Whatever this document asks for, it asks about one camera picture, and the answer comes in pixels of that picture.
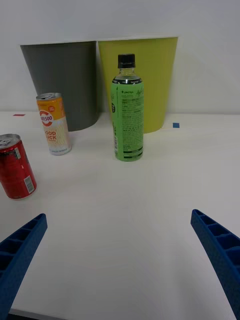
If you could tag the red drink can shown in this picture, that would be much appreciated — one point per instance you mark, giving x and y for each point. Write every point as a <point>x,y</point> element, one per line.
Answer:
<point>15,172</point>

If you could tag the orange and white drink can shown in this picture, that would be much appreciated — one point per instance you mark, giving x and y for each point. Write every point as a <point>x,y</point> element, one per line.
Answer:
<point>53,125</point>

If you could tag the grey plastic waste bin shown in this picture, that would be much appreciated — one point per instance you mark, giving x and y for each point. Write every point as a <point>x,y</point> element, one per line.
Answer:
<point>67,82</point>

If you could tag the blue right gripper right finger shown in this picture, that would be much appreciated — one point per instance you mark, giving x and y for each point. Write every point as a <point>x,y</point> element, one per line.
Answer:
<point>222,250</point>

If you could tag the green label plastic bottle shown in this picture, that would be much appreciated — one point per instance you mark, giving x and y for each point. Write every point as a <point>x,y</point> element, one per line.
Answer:
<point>128,120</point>

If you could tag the yellow-green plastic waste bin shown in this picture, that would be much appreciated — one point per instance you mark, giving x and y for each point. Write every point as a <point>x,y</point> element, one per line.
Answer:
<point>157,82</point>

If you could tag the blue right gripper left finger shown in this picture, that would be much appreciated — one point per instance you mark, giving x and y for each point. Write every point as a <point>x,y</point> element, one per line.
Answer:
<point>20,255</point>

